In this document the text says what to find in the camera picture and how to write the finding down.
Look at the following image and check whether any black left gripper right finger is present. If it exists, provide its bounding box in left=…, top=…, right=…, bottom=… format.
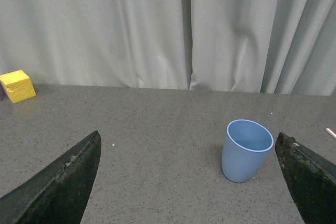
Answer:
left=275, top=132, right=335, bottom=223

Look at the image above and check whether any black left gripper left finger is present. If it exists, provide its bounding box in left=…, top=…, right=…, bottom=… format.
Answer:
left=1, top=131, right=101, bottom=223

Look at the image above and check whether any light wooden chopstick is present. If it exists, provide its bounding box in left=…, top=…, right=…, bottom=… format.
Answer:
left=325, top=128, right=336, bottom=139

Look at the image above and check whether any blue plastic cup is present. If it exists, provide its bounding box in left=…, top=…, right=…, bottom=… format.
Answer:
left=222, top=119, right=274, bottom=183

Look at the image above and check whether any yellow foam cube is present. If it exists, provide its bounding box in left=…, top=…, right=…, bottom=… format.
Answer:
left=1, top=70, right=36, bottom=103

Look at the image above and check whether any grey curtain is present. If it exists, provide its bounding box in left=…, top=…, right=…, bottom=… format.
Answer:
left=1, top=0, right=335, bottom=95

